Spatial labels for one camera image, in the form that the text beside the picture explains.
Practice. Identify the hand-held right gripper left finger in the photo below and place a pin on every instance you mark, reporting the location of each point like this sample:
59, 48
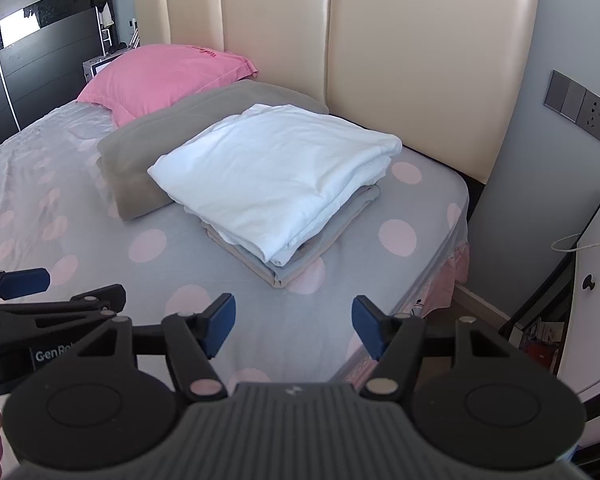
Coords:
219, 327

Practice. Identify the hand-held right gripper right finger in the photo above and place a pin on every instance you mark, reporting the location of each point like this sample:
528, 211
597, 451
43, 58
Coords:
369, 327

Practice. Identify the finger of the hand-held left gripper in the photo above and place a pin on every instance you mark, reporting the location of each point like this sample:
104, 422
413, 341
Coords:
25, 281
55, 305

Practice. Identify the white T-shirt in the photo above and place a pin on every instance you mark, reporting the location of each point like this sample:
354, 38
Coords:
280, 175

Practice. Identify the bed with polka dot sheet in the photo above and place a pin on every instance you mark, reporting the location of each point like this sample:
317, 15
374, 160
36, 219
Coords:
80, 240

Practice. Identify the beige folded garment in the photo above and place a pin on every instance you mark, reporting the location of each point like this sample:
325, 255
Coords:
230, 247

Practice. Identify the grey folded garment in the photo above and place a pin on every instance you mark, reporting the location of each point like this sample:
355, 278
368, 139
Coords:
340, 220

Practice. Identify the grey folded blanket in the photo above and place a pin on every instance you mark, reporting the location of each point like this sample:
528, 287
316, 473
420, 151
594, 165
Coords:
130, 160

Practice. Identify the dark sliding wardrobe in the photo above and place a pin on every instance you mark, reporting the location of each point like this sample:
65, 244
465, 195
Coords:
30, 85

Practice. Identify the white nightstand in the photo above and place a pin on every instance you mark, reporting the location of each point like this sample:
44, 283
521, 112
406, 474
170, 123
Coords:
597, 320
97, 66

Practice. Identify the pink pillow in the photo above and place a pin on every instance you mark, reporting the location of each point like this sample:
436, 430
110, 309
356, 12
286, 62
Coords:
155, 80

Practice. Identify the beige padded headboard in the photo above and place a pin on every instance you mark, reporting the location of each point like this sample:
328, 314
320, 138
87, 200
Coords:
405, 60

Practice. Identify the grey switch panel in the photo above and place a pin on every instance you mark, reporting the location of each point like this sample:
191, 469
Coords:
580, 105

